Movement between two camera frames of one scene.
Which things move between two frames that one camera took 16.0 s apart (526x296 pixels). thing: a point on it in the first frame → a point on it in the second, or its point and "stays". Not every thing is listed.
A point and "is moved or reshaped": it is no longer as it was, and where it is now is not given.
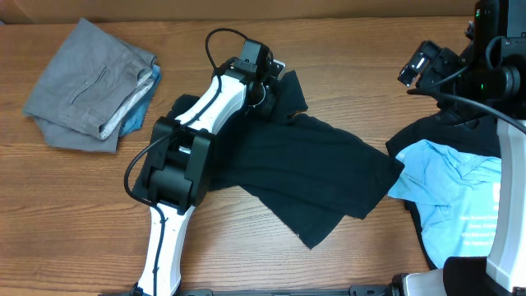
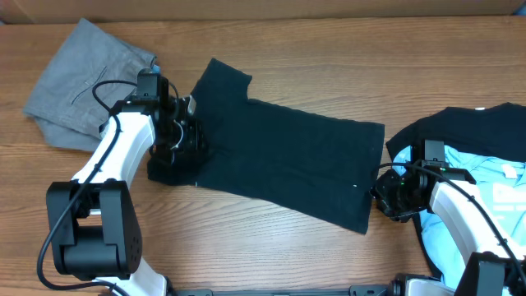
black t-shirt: (296, 167) is moved or reshaped
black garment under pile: (470, 136) stays
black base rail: (354, 290) stays
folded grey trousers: (94, 82) stays
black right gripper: (430, 71) → (386, 199)
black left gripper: (252, 105) → (194, 143)
